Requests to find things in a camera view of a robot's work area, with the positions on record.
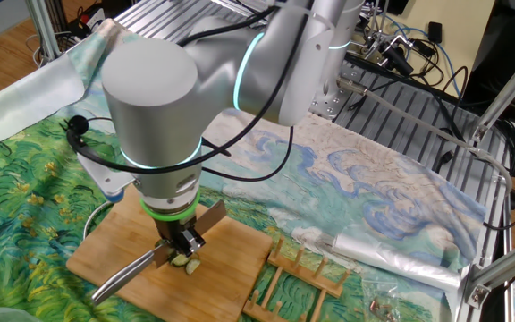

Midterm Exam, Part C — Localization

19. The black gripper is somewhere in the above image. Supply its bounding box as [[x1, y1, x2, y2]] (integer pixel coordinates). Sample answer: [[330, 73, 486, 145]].
[[155, 213, 206, 258]]

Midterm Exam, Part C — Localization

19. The steel kitchen knife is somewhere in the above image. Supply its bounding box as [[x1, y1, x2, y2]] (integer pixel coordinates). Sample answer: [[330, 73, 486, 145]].
[[90, 199, 228, 308]]

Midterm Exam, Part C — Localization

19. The bamboo cutting board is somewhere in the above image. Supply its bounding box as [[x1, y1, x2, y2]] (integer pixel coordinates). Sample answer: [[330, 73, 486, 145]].
[[66, 183, 274, 322]]

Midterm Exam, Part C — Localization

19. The wooden peg dish rack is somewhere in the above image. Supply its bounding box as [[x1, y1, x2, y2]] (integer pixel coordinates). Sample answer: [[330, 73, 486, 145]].
[[241, 235, 353, 322]]

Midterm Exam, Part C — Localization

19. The painted landscape tablecloth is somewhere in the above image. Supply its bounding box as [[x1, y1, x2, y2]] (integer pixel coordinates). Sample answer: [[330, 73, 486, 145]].
[[0, 17, 489, 322]]

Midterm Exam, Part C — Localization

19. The clear bag of brass screws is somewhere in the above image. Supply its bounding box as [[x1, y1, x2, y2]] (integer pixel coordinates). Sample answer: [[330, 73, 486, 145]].
[[359, 275, 422, 322]]

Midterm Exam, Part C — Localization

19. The roll of clear plastic bags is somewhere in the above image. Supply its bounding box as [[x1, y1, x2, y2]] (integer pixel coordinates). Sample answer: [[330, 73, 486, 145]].
[[331, 232, 463, 292]]

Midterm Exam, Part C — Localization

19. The black power strip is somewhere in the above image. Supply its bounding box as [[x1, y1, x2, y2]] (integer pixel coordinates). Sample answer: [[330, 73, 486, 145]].
[[67, 4, 106, 40]]

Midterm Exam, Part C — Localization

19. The black monitor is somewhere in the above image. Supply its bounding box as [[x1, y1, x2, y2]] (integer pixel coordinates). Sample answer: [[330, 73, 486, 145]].
[[461, 0, 515, 181]]

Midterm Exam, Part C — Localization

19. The thin black cable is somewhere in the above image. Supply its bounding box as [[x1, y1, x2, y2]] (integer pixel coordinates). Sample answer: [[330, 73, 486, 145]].
[[200, 126, 295, 183]]

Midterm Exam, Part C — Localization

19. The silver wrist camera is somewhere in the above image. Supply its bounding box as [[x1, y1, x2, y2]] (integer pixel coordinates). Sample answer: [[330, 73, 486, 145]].
[[76, 151, 136, 205]]

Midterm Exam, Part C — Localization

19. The aluminium frame post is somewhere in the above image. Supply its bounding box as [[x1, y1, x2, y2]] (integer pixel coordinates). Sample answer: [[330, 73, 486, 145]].
[[24, 0, 62, 67]]

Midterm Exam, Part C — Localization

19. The black camera on bracket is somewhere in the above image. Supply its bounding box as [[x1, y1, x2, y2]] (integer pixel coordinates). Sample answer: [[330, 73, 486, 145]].
[[363, 30, 417, 78]]

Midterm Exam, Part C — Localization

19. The grey braided cable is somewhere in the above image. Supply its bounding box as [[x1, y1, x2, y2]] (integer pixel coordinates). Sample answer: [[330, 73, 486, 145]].
[[336, 74, 515, 199]]

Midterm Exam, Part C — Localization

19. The blue cable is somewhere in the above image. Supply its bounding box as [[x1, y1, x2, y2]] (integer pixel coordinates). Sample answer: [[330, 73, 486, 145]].
[[386, 13, 462, 97]]

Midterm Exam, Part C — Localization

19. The aluminium frame bar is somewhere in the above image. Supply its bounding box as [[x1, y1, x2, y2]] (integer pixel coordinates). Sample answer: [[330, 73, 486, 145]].
[[470, 35, 515, 143], [460, 232, 515, 309]]

